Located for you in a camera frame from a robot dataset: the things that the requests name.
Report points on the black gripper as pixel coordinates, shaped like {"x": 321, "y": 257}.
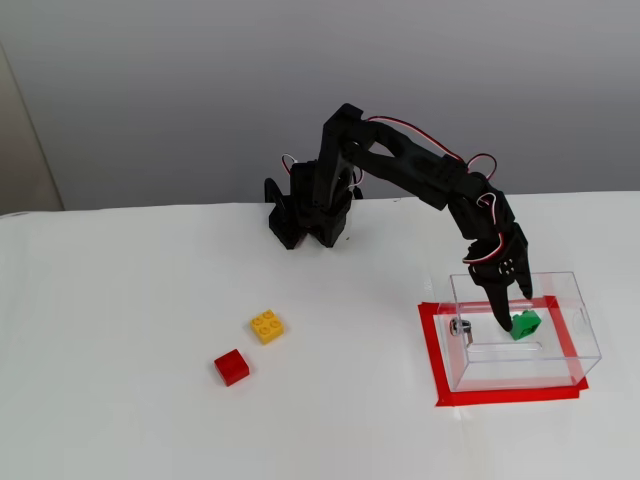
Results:
{"x": 492, "y": 274}

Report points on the green lego brick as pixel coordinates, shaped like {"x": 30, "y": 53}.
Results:
{"x": 526, "y": 327}

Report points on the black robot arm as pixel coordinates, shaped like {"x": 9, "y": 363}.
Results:
{"x": 400, "y": 165}

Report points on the transparent acrylic box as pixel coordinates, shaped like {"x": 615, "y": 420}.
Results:
{"x": 585, "y": 340}

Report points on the yellow lego brick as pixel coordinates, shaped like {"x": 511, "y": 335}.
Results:
{"x": 268, "y": 327}

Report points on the red lego brick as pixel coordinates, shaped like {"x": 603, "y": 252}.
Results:
{"x": 232, "y": 368}

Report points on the silver cam lock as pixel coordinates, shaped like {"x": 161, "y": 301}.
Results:
{"x": 459, "y": 328}

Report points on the red tape square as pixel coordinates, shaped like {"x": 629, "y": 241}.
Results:
{"x": 428, "y": 350}

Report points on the black table clamp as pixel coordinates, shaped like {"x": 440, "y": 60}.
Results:
{"x": 272, "y": 192}

